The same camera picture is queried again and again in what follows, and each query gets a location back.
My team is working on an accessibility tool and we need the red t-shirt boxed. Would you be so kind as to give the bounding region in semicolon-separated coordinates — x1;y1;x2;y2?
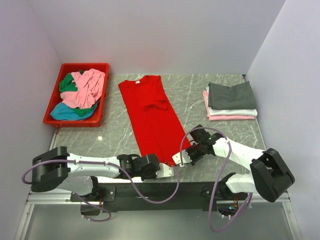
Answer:
118;75;185;167

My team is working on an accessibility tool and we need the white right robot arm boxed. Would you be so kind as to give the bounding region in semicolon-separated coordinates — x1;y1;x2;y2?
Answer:
177;125;296;203

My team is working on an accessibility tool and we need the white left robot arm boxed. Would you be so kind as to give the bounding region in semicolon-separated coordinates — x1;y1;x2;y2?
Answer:
31;146;160;201

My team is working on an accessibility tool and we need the folded pink t-shirt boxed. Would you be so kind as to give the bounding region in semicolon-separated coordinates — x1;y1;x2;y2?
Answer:
202;90;255;121

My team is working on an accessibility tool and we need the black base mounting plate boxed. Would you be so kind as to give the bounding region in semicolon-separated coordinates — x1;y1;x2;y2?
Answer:
80;181;248;216

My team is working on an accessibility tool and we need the folded white t-shirt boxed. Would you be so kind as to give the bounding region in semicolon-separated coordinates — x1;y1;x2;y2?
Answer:
204;86;258;117

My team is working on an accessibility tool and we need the folded dark grey t-shirt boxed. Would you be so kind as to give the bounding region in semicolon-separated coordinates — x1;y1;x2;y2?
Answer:
208;81;257;110

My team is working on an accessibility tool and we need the red plastic bin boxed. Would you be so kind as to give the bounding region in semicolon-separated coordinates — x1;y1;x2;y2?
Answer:
43;63;109;128

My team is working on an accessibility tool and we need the crumpled pink t-shirt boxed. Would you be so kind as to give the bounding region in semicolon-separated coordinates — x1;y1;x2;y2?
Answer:
60;68;105;109

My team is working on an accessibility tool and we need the crumpled teal t-shirt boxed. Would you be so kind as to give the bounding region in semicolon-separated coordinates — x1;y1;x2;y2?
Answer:
50;102;96;121

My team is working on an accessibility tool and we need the crumpled green t-shirt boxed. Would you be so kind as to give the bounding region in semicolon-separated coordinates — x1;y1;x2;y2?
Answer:
59;68;105;117

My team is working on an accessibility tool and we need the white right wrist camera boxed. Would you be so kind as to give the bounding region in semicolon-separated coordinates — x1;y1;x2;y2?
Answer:
172;150;192;167

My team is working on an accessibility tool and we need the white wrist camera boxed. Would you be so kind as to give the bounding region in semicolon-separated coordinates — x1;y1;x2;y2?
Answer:
172;150;192;167
155;163;174;179

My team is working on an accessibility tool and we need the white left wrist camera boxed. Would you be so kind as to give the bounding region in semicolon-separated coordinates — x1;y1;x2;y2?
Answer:
155;163;174;179

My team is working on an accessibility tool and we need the aluminium frame rail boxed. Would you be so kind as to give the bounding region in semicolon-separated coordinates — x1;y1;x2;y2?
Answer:
26;181;291;206

